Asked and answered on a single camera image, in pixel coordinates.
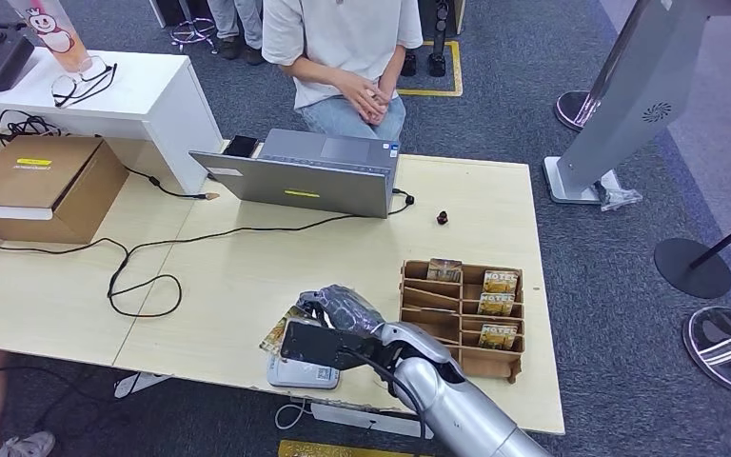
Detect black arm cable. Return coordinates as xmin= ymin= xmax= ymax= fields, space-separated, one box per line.
xmin=343 ymin=349 xmax=430 ymax=443

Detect grey card reader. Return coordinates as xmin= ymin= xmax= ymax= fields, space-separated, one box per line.
xmin=267 ymin=352 xmax=342 ymax=391

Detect black smartphone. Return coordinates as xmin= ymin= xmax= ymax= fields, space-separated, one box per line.
xmin=222 ymin=133 xmax=262 ymax=159

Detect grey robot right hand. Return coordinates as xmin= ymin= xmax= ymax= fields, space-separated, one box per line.
xmin=296 ymin=284 xmax=385 ymax=339

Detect cartoon printed drink cup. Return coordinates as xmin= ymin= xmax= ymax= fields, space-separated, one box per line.
xmin=7 ymin=0 xmax=93 ymax=74

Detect black stanchion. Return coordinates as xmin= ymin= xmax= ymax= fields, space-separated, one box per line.
xmin=653 ymin=205 xmax=731 ymax=301

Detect chrome stanchion base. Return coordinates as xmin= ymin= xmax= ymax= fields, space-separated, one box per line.
xmin=682 ymin=306 xmax=731 ymax=396

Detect black floor cable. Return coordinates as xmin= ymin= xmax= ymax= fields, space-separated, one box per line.
xmin=0 ymin=359 xmax=133 ymax=436

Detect yellow floor tape marking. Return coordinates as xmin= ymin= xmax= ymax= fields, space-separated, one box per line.
xmin=395 ymin=40 xmax=465 ymax=99

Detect person's right hand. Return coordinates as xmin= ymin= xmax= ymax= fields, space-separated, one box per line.
xmin=335 ymin=69 xmax=386 ymax=124

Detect long black power cable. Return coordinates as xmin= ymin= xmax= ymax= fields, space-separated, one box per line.
xmin=0 ymin=188 xmax=417 ymax=320

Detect ID card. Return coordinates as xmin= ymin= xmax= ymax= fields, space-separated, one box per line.
xmin=259 ymin=306 xmax=310 ymax=356

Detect white cable loop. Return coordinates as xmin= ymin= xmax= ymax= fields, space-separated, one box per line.
xmin=274 ymin=399 xmax=311 ymax=432

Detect person's left hand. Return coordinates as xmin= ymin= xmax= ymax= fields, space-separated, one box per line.
xmin=374 ymin=87 xmax=398 ymax=120

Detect clear plastic wrapper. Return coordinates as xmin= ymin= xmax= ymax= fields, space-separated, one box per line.
xmin=597 ymin=184 xmax=644 ymax=213

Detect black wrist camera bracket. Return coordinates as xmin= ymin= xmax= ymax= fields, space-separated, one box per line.
xmin=280 ymin=318 xmax=373 ymax=371

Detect silver laptop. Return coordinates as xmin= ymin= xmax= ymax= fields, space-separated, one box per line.
xmin=189 ymin=128 xmax=402 ymax=220

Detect cardboard card organizer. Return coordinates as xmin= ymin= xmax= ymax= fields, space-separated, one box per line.
xmin=400 ymin=258 xmax=526 ymax=385

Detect silver kiosk stand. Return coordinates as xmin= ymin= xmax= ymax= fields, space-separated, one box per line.
xmin=543 ymin=0 xmax=731 ymax=207

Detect chrome stanchion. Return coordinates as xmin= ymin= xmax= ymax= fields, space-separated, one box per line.
xmin=553 ymin=0 xmax=652 ymax=133

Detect black framed eyeglasses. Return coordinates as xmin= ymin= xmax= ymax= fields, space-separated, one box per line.
xmin=50 ymin=55 xmax=120 ymax=109

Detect white desk shelf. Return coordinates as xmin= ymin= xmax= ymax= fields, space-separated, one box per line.
xmin=0 ymin=47 xmax=226 ymax=195

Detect brown cardboard box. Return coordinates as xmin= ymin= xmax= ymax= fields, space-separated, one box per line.
xmin=0 ymin=134 xmax=131 ymax=246

